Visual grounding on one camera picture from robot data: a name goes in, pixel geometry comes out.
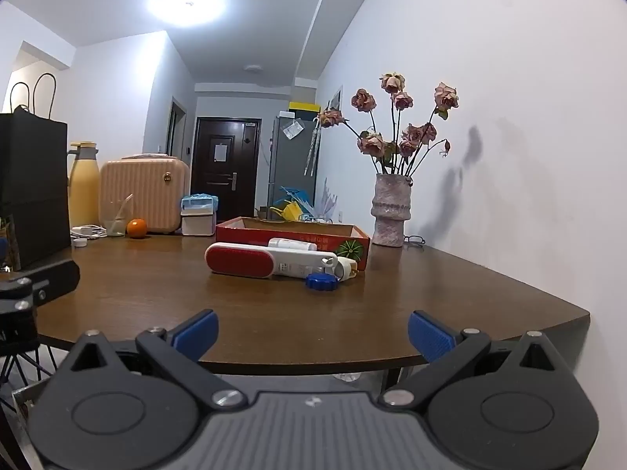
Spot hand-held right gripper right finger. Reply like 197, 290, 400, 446
379, 310, 573, 408

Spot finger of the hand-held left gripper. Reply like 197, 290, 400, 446
0, 260, 82, 314

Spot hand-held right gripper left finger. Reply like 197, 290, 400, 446
56, 309, 246, 408

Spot red and white lint brush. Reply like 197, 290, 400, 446
205, 242, 339, 280

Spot blue round cap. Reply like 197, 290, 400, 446
306, 274, 339, 293

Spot red cardboard box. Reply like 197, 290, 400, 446
216, 216, 371, 271

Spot black metal stand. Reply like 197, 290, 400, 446
0, 345, 56, 402

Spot clear plastic bag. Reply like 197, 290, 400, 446
100, 194, 134, 237

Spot yellow thermos jug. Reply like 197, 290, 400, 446
67, 142, 101, 230

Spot black paper bag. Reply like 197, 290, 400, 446
0, 73, 72, 271

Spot white bin with blue bag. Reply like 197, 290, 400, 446
180, 194, 219, 236

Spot grey textured vase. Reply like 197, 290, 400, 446
370, 174, 414, 247

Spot pink ribbed suitcase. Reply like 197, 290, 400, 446
99, 155, 191, 235

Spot white spray bottle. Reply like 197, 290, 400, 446
268, 237, 319, 251

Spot yellow watering can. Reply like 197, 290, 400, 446
269, 201, 303, 221

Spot dark brown door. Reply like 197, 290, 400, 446
190, 117, 262, 212

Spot purple paper decoration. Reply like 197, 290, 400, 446
320, 179, 339, 221

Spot grey refrigerator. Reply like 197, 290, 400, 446
267, 115, 322, 212

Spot dried pink roses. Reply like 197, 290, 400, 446
318, 72, 460, 178

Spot striped hanging umbrella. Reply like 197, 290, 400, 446
304, 122, 322, 177

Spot round ceiling lamp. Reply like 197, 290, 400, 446
146, 0, 227, 29

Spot white charger cable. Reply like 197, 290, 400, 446
71, 224, 108, 241

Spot side door frame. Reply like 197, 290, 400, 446
166, 96, 188, 160

